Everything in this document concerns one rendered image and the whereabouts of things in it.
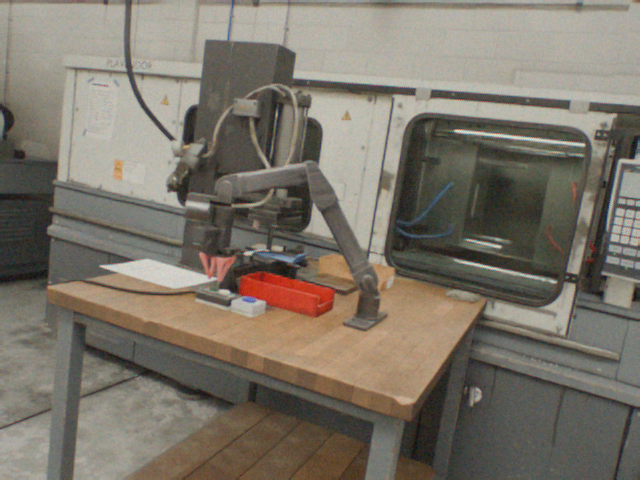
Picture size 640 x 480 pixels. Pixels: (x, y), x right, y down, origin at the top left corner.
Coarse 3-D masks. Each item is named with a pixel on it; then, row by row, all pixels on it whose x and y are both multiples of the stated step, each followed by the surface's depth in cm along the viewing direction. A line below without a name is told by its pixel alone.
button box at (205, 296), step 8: (72, 280) 153; (80, 280) 152; (88, 280) 152; (112, 288) 149; (120, 288) 149; (208, 288) 153; (200, 296) 149; (208, 296) 148; (216, 296) 147; (224, 296) 147; (232, 296) 148; (240, 296) 150; (208, 304) 148; (216, 304) 147; (224, 304) 146
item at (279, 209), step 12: (264, 192) 187; (276, 192) 179; (264, 204) 178; (276, 204) 177; (288, 204) 175; (300, 204) 181; (252, 216) 173; (264, 216) 172; (276, 216) 170; (288, 216) 177; (300, 216) 186
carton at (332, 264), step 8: (328, 256) 208; (336, 256) 211; (320, 264) 201; (328, 264) 200; (336, 264) 199; (344, 264) 198; (376, 264) 205; (320, 272) 202; (328, 272) 200; (336, 272) 199; (344, 272) 198; (376, 272) 193; (384, 272) 192; (392, 272) 202; (384, 280) 204; (392, 280) 203; (384, 288) 195
